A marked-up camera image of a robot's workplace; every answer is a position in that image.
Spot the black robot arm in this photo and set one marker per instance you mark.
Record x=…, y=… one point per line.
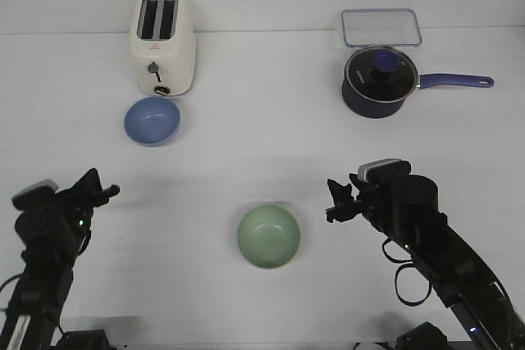
x=55, y=227
x=164, y=264

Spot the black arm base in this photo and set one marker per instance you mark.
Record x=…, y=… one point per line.
x=422, y=337
x=83, y=340

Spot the blue saucepan with handle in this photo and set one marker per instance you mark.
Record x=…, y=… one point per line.
x=378, y=100

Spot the white two-slot toaster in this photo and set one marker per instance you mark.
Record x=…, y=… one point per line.
x=162, y=47

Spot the green plastic bowl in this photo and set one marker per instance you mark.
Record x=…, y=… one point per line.
x=268, y=236

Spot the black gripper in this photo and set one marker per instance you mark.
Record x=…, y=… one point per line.
x=373, y=202
x=78, y=202

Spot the blue plastic bowl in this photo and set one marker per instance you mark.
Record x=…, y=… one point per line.
x=152, y=121

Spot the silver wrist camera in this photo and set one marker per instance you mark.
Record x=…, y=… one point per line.
x=369, y=171
x=35, y=195

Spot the glass pot lid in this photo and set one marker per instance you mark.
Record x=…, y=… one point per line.
x=379, y=63

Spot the clear plastic food container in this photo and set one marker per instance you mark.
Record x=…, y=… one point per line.
x=397, y=27

